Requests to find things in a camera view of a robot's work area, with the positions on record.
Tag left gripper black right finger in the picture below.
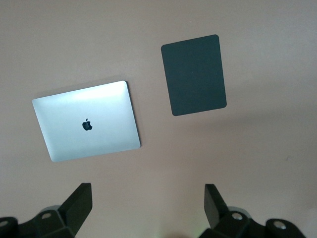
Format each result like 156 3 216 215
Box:
198 183 268 238

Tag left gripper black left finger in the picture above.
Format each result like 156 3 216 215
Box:
18 182 93 238

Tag black mouse pad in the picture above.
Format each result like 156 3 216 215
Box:
160 34 228 117

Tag silver closed laptop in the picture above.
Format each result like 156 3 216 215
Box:
32 80 142 163

